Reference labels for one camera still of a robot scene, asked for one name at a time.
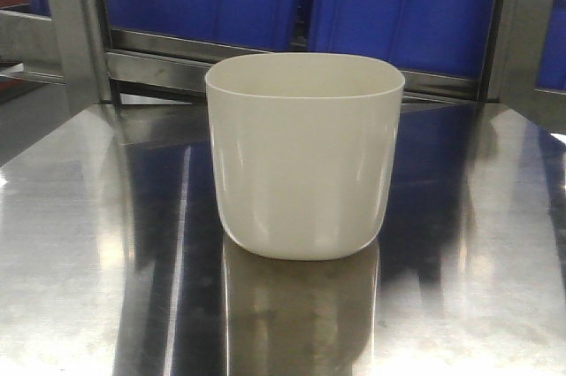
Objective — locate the white plastic bin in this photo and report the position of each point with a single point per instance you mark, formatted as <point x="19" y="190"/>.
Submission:
<point x="303" y="148"/>

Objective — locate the blue crate behind right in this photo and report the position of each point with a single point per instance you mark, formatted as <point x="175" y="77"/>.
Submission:
<point x="430" y="36"/>

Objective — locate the blue crate far right edge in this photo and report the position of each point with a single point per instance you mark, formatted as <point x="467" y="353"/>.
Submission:
<point x="552" y="65"/>

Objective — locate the steel shelf frame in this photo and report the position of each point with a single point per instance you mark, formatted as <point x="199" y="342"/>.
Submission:
<point x="77" y="46"/>

